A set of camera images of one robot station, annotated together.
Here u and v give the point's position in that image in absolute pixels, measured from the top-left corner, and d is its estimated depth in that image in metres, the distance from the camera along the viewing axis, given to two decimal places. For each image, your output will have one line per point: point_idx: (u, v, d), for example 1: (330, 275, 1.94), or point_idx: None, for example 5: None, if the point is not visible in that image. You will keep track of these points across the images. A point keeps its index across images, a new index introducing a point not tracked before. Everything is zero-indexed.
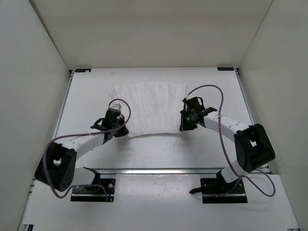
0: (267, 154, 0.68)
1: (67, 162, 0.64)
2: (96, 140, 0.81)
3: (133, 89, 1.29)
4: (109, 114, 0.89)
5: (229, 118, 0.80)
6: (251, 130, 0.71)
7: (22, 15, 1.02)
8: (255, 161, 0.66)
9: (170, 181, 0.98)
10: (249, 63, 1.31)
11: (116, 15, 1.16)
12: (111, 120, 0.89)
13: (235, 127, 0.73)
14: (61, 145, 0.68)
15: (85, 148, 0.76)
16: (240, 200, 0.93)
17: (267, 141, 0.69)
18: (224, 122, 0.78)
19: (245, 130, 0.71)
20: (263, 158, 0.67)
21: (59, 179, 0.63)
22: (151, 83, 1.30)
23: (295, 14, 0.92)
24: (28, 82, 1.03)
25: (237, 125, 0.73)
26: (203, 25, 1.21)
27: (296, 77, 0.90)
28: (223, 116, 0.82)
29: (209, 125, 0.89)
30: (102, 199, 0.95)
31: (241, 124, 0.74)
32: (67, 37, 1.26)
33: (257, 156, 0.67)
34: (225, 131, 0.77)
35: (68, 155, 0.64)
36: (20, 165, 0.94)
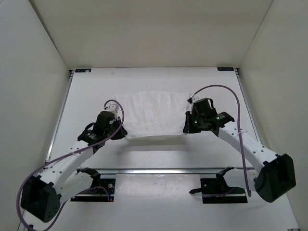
0: (289, 185, 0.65)
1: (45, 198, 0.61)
2: (82, 158, 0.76)
3: (135, 97, 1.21)
4: (101, 119, 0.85)
5: (252, 137, 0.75)
6: (277, 160, 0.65)
7: (22, 14, 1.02)
8: (277, 193, 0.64)
9: (170, 181, 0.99)
10: (249, 63, 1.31)
11: (116, 14, 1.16)
12: (102, 126, 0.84)
13: (260, 155, 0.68)
14: (40, 178, 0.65)
15: (71, 170, 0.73)
16: (240, 200, 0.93)
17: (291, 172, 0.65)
18: (247, 144, 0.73)
19: (271, 161, 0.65)
20: (285, 188, 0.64)
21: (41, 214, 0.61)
22: (154, 93, 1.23)
23: (295, 14, 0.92)
24: (28, 82, 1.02)
25: (263, 154, 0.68)
26: (203, 25, 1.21)
27: (296, 77, 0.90)
28: (244, 134, 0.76)
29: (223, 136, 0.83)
30: (103, 199, 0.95)
31: (267, 151, 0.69)
32: (67, 36, 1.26)
33: (280, 189, 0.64)
34: (248, 154, 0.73)
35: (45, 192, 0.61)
36: (20, 165, 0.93)
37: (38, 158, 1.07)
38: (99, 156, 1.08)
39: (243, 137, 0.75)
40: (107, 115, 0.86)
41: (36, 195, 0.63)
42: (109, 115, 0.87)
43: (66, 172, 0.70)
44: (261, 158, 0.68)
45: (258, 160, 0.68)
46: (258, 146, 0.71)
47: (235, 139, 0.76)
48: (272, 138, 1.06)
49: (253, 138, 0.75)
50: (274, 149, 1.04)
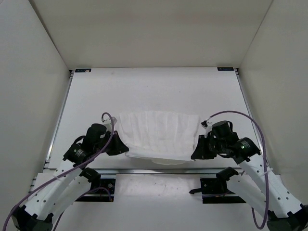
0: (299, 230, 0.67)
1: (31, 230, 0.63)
2: (68, 181, 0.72)
3: (140, 117, 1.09)
4: (91, 133, 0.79)
5: (276, 178, 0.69)
6: (301, 212, 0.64)
7: (22, 14, 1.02)
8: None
9: (171, 181, 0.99)
10: (249, 63, 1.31)
11: (116, 14, 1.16)
12: (93, 140, 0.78)
13: (285, 205, 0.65)
14: (25, 209, 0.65)
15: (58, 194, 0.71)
16: (239, 200, 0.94)
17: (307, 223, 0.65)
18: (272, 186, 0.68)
19: (295, 212, 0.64)
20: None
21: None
22: (160, 114, 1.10)
23: (296, 14, 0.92)
24: (28, 82, 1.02)
25: (288, 202, 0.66)
26: (204, 25, 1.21)
27: (296, 77, 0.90)
28: (270, 173, 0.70)
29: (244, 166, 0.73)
30: (103, 199, 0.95)
31: (291, 199, 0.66)
32: (67, 37, 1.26)
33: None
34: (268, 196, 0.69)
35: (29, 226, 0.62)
36: (20, 165, 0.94)
37: (38, 158, 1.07)
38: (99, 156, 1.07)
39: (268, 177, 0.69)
40: (98, 129, 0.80)
41: None
42: (99, 128, 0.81)
43: (52, 198, 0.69)
44: (285, 206, 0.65)
45: (281, 209, 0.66)
46: (283, 191, 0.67)
47: (259, 177, 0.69)
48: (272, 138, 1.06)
49: (278, 178, 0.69)
50: (274, 149, 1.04)
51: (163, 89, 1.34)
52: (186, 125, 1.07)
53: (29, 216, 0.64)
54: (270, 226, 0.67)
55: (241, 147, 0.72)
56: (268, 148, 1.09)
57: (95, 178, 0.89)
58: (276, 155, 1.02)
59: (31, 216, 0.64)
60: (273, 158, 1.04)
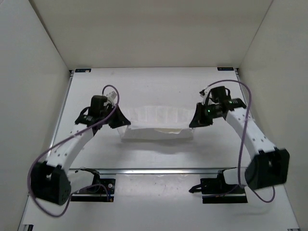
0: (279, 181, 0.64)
1: (55, 181, 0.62)
2: (82, 141, 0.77)
3: (140, 111, 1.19)
4: (95, 103, 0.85)
5: (256, 127, 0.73)
6: (275, 152, 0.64)
7: (22, 15, 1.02)
8: (262, 183, 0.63)
9: (170, 181, 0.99)
10: (249, 63, 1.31)
11: (116, 14, 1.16)
12: (97, 108, 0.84)
13: (259, 144, 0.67)
14: (46, 163, 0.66)
15: (74, 154, 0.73)
16: (240, 200, 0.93)
17: (285, 171, 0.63)
18: (250, 131, 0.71)
19: (267, 151, 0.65)
20: (273, 182, 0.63)
21: (53, 196, 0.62)
22: (160, 108, 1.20)
23: (295, 14, 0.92)
24: (28, 82, 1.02)
25: (263, 143, 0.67)
26: (204, 25, 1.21)
27: (296, 77, 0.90)
28: (250, 121, 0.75)
29: (228, 120, 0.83)
30: (102, 199, 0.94)
31: (266, 142, 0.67)
32: (67, 37, 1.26)
33: (267, 181, 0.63)
34: (247, 141, 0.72)
35: (55, 175, 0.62)
36: (20, 165, 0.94)
37: (38, 157, 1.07)
38: (99, 155, 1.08)
39: (249, 124, 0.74)
40: (100, 97, 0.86)
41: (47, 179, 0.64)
42: (102, 97, 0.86)
43: (70, 156, 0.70)
44: (259, 145, 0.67)
45: (254, 147, 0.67)
46: (260, 135, 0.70)
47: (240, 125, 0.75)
48: (273, 138, 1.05)
49: (258, 127, 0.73)
50: None
51: (163, 89, 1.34)
52: (186, 118, 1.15)
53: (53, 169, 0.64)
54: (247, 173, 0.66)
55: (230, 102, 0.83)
56: None
57: (94, 175, 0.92)
58: None
59: (55, 167, 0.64)
60: None
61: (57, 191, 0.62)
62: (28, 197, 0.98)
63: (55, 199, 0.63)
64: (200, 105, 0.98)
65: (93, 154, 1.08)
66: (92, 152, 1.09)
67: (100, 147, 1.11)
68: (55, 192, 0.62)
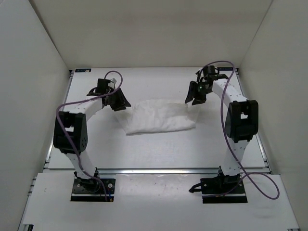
0: (252, 129, 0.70)
1: (79, 123, 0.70)
2: (95, 105, 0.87)
3: (143, 104, 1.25)
4: (101, 83, 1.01)
5: (234, 89, 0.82)
6: (247, 104, 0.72)
7: (22, 15, 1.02)
8: (239, 130, 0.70)
9: (170, 181, 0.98)
10: (249, 63, 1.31)
11: (116, 14, 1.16)
12: (104, 87, 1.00)
13: (234, 98, 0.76)
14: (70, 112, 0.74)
15: (88, 113, 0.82)
16: (240, 200, 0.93)
17: (258, 119, 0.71)
18: (228, 91, 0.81)
19: (240, 103, 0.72)
20: (247, 129, 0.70)
21: (76, 139, 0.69)
22: (162, 100, 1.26)
23: (295, 14, 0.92)
24: (28, 82, 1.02)
25: (237, 96, 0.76)
26: (204, 25, 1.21)
27: (296, 77, 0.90)
28: (230, 86, 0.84)
29: (214, 88, 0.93)
30: (102, 199, 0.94)
31: (240, 97, 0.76)
32: (67, 37, 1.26)
33: (242, 126, 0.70)
34: (226, 98, 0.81)
35: (78, 118, 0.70)
36: (20, 165, 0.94)
37: (38, 157, 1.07)
38: (99, 155, 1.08)
39: (228, 87, 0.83)
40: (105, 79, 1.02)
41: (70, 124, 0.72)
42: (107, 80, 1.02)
43: (87, 111, 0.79)
44: (234, 98, 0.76)
45: (230, 99, 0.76)
46: (236, 93, 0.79)
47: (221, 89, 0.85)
48: (273, 138, 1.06)
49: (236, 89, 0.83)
50: (274, 149, 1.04)
51: (163, 89, 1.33)
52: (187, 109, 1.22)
53: (74, 115, 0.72)
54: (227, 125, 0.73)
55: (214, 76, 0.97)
56: (269, 148, 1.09)
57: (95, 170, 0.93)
58: (276, 154, 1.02)
59: (76, 113, 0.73)
60: (273, 158, 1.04)
61: (80, 134, 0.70)
62: (28, 197, 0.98)
63: (77, 143, 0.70)
64: (192, 83, 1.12)
65: (93, 154, 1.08)
66: (92, 152, 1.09)
67: (101, 146, 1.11)
68: (78, 134, 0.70)
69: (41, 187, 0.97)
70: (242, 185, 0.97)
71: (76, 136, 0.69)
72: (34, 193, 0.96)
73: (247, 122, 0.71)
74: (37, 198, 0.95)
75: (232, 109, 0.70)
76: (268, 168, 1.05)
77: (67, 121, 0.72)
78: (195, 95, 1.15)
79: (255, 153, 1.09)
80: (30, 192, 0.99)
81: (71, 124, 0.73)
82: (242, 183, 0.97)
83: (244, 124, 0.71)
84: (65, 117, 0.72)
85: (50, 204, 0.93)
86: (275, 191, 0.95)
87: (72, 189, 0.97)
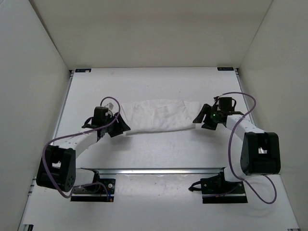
0: (273, 166, 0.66)
1: (66, 161, 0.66)
2: (89, 138, 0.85)
3: (144, 103, 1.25)
4: (98, 112, 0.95)
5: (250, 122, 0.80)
6: (264, 135, 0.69)
7: (23, 15, 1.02)
8: (255, 165, 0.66)
9: (171, 181, 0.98)
10: (249, 63, 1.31)
11: (116, 14, 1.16)
12: (101, 117, 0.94)
13: (250, 130, 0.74)
14: (58, 147, 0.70)
15: (81, 147, 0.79)
16: (240, 200, 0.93)
17: (277, 153, 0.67)
18: (243, 123, 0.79)
19: (258, 133, 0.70)
20: (264, 166, 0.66)
21: (61, 179, 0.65)
22: (163, 100, 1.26)
23: (295, 14, 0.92)
24: (28, 82, 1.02)
25: (254, 129, 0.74)
26: (204, 25, 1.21)
27: (296, 78, 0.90)
28: (246, 120, 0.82)
29: (228, 125, 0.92)
30: (102, 199, 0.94)
31: (258, 129, 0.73)
32: (67, 37, 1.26)
33: (259, 162, 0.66)
34: (240, 130, 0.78)
35: (67, 154, 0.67)
36: (20, 165, 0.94)
37: (38, 157, 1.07)
38: (99, 154, 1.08)
39: (243, 121, 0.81)
40: (103, 108, 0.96)
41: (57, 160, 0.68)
42: (104, 109, 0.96)
43: (80, 145, 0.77)
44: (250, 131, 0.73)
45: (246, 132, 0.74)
46: (250, 125, 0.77)
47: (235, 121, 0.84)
48: None
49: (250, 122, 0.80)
50: None
51: (163, 89, 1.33)
52: (188, 110, 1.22)
53: (63, 152, 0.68)
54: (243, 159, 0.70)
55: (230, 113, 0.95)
56: None
57: (94, 173, 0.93)
58: None
59: (65, 149, 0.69)
60: None
61: (66, 173, 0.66)
62: (28, 197, 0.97)
63: (62, 183, 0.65)
64: (205, 106, 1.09)
65: (93, 154, 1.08)
66: (93, 151, 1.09)
67: (101, 145, 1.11)
68: (64, 173, 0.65)
69: (41, 187, 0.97)
70: (242, 185, 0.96)
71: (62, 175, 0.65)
72: (34, 193, 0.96)
73: (265, 158, 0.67)
74: (37, 198, 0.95)
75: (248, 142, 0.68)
76: None
77: (54, 156, 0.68)
78: (207, 120, 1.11)
79: None
80: (30, 192, 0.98)
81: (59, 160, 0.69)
82: (242, 184, 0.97)
83: (261, 159, 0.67)
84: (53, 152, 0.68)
85: (50, 204, 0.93)
86: (272, 188, 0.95)
87: None
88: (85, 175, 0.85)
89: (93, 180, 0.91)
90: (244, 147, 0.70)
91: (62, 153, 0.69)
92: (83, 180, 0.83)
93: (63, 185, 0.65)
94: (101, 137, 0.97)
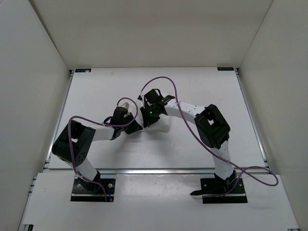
0: (224, 129, 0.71)
1: (85, 135, 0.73)
2: (107, 131, 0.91)
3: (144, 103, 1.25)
4: (116, 113, 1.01)
5: (187, 103, 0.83)
6: (207, 110, 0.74)
7: (22, 14, 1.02)
8: (214, 136, 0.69)
9: (170, 181, 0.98)
10: (249, 63, 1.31)
11: (115, 15, 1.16)
12: (118, 119, 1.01)
13: (193, 111, 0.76)
14: (81, 123, 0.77)
15: (97, 134, 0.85)
16: (240, 200, 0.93)
17: (222, 118, 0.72)
18: (184, 108, 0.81)
19: (201, 112, 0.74)
20: (221, 132, 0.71)
21: (77, 150, 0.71)
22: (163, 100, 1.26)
23: (296, 15, 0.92)
24: (28, 82, 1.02)
25: (196, 109, 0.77)
26: (203, 25, 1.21)
27: (296, 77, 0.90)
28: (182, 103, 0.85)
29: (171, 113, 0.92)
30: (102, 199, 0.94)
31: (198, 107, 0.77)
32: (67, 36, 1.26)
33: (215, 132, 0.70)
34: (187, 116, 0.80)
35: (88, 131, 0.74)
36: (20, 165, 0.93)
37: (38, 157, 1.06)
38: (104, 153, 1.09)
39: (182, 105, 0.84)
40: (121, 109, 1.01)
41: (75, 134, 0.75)
42: (122, 110, 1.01)
43: (99, 131, 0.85)
44: (194, 112, 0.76)
45: (193, 116, 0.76)
46: (191, 107, 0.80)
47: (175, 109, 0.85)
48: (273, 138, 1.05)
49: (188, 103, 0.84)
50: (275, 149, 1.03)
51: (163, 89, 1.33)
52: None
53: (84, 128, 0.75)
54: (204, 138, 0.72)
55: (163, 101, 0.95)
56: (268, 148, 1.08)
57: (96, 173, 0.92)
58: (276, 155, 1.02)
59: (86, 126, 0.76)
60: (273, 158, 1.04)
61: (83, 146, 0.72)
62: (28, 197, 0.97)
63: (76, 154, 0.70)
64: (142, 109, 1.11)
65: (96, 154, 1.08)
66: (94, 151, 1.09)
67: (107, 143, 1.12)
68: (81, 145, 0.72)
69: (41, 187, 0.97)
70: (242, 185, 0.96)
71: (78, 147, 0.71)
72: (34, 193, 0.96)
73: (216, 126, 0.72)
74: (37, 198, 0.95)
75: (201, 125, 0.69)
76: (268, 167, 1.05)
77: (75, 131, 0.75)
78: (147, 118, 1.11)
79: (255, 152, 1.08)
80: (30, 192, 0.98)
81: (77, 134, 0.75)
82: (242, 183, 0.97)
83: (217, 129, 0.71)
84: (74, 127, 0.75)
85: (50, 204, 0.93)
86: (273, 182, 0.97)
87: (72, 189, 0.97)
88: (89, 169, 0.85)
89: (94, 178, 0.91)
90: (199, 131, 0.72)
91: (83, 129, 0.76)
92: (84, 173, 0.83)
93: (75, 157, 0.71)
94: (116, 136, 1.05)
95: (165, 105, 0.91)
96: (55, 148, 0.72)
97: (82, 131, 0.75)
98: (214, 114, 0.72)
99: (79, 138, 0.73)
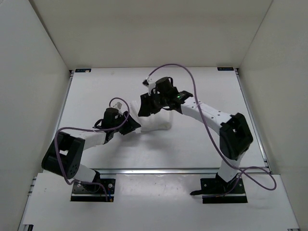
0: (248, 140, 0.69)
1: (75, 147, 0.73)
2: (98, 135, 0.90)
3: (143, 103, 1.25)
4: (107, 116, 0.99)
5: (209, 106, 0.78)
6: (233, 119, 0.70)
7: (22, 14, 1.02)
8: (237, 148, 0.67)
9: (171, 181, 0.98)
10: (249, 63, 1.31)
11: (115, 15, 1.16)
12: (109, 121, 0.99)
13: (218, 119, 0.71)
14: (69, 135, 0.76)
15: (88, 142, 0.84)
16: (240, 200, 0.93)
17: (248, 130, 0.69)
18: (206, 112, 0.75)
19: (228, 121, 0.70)
20: (245, 145, 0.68)
21: (68, 163, 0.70)
22: None
23: (296, 15, 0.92)
24: (28, 82, 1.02)
25: (220, 116, 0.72)
26: (203, 25, 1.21)
27: (296, 77, 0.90)
28: (202, 104, 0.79)
29: (185, 112, 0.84)
30: (102, 199, 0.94)
31: (223, 114, 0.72)
32: (67, 37, 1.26)
33: (240, 145, 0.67)
34: (207, 121, 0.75)
35: (77, 142, 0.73)
36: (20, 165, 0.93)
37: (37, 157, 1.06)
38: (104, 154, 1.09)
39: (202, 108, 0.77)
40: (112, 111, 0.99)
41: (64, 146, 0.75)
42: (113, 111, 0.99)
43: (89, 138, 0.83)
44: (218, 120, 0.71)
45: (216, 123, 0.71)
46: (214, 112, 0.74)
47: (195, 110, 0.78)
48: (273, 138, 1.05)
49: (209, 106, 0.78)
50: (275, 149, 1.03)
51: None
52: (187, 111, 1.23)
53: (72, 139, 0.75)
54: (225, 148, 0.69)
55: (179, 97, 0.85)
56: (268, 148, 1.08)
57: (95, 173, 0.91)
58: (276, 154, 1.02)
59: (75, 137, 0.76)
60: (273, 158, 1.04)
61: (72, 159, 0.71)
62: (28, 197, 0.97)
63: (68, 167, 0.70)
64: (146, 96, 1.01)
65: (96, 155, 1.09)
66: (94, 152, 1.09)
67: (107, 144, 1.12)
68: (71, 158, 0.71)
69: (41, 187, 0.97)
70: (242, 185, 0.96)
71: (69, 161, 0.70)
72: (34, 193, 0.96)
73: (240, 136, 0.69)
74: (37, 198, 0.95)
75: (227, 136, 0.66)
76: (268, 167, 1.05)
77: (64, 142, 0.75)
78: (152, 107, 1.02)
79: (255, 152, 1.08)
80: (30, 192, 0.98)
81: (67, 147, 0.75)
82: (242, 183, 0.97)
83: (242, 141, 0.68)
84: (63, 139, 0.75)
85: (50, 204, 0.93)
86: (272, 183, 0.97)
87: (72, 189, 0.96)
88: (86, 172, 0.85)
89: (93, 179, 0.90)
90: (222, 140, 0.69)
91: (71, 140, 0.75)
92: (82, 176, 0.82)
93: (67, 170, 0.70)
94: (109, 139, 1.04)
95: (181, 104, 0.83)
96: (44, 162, 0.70)
97: (70, 142, 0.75)
98: (240, 124, 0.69)
99: (69, 150, 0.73)
